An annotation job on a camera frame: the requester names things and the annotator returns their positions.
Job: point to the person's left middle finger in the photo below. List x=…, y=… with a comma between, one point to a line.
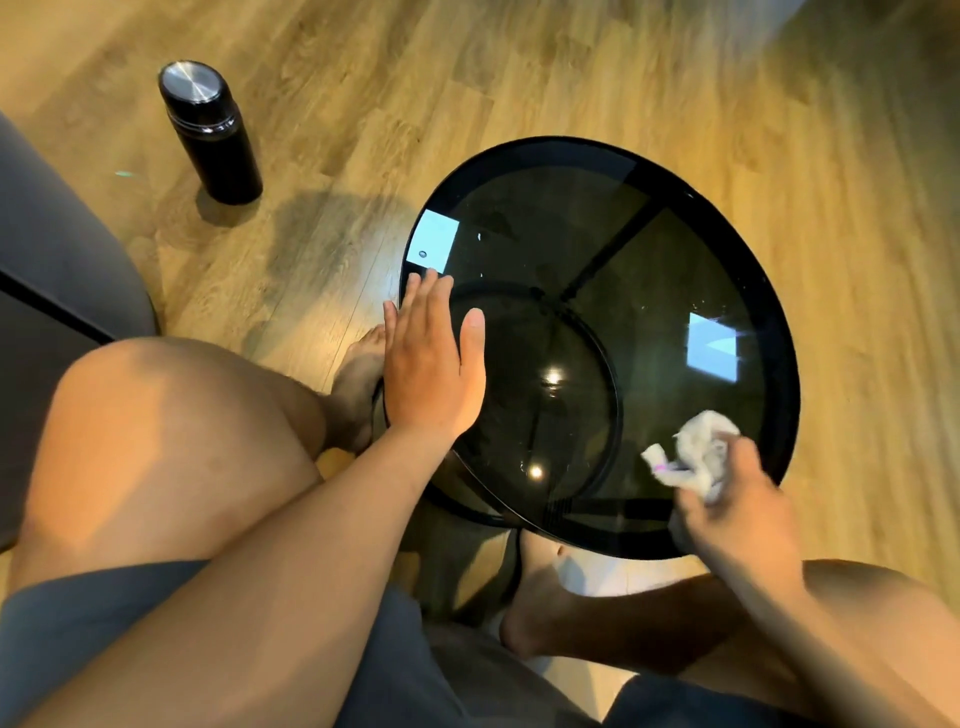
x=427, y=304

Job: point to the person's left forearm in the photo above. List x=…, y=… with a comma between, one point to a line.
x=262, y=592

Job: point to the round black glass side table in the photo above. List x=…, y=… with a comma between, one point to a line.
x=600, y=300

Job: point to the white cloth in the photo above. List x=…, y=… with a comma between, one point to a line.
x=697, y=454

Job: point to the person's left thumb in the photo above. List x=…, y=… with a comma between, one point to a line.
x=473, y=341

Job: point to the person's right leg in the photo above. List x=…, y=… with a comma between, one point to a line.
x=600, y=622

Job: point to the person's left leg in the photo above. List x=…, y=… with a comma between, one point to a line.
x=165, y=450

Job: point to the person's left hand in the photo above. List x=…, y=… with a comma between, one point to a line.
x=427, y=375

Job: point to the person's right fingers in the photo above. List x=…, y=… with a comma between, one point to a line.
x=739, y=469

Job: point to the person's right hand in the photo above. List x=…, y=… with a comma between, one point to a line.
x=746, y=525

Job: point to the grey sofa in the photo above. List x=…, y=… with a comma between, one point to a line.
x=52, y=300

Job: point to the person's leg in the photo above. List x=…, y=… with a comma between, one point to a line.
x=165, y=450
x=600, y=622

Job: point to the black flask with steel lid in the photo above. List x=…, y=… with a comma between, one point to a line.
x=214, y=139

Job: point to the person's left little finger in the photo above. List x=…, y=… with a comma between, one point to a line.
x=390, y=326

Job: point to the grey shorts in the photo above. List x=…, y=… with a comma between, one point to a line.
x=90, y=622

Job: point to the person's right forearm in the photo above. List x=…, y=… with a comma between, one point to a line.
x=847, y=660

